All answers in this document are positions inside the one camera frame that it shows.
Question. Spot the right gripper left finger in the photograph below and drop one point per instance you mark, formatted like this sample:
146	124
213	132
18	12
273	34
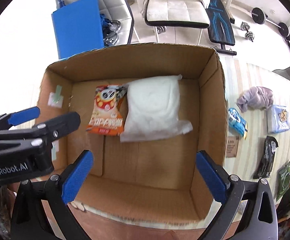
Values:
29	219

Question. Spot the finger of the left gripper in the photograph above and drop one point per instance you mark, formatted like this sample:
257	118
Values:
13	119
48	131

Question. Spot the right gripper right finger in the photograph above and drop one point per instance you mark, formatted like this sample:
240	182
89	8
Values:
259	219

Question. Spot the green snack bag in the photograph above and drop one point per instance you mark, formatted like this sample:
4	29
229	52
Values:
283	180

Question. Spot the black snack bag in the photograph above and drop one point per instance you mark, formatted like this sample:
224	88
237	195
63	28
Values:
267	160

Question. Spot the blue cartoon tissue pack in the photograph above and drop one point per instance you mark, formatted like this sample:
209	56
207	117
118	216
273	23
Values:
278	119

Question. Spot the purple fluffy towel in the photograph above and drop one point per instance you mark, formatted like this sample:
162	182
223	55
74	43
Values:
255	98

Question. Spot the white soft packet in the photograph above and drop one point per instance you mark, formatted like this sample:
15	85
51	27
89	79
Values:
153	107

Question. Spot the orange panda snack bag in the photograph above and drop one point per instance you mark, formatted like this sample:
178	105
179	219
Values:
106	118

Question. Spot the brown sign plaque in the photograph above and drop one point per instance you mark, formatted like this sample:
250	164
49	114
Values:
232	146

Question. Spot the brown cardboard box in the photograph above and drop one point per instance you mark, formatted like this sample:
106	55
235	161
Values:
146	110

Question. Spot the blue long snack bag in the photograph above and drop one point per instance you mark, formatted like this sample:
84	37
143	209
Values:
238	123

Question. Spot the blue board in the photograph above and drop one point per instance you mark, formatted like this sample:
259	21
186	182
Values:
77	28

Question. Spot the chrome dumbbell under chair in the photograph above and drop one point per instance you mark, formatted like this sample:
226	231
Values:
161	29

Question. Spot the white padded chair centre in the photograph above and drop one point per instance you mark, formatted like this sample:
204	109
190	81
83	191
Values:
196	18

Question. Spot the black blue weight bench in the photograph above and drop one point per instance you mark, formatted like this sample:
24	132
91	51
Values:
220	30

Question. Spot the barbell on floor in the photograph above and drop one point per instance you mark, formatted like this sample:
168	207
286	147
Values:
260	17

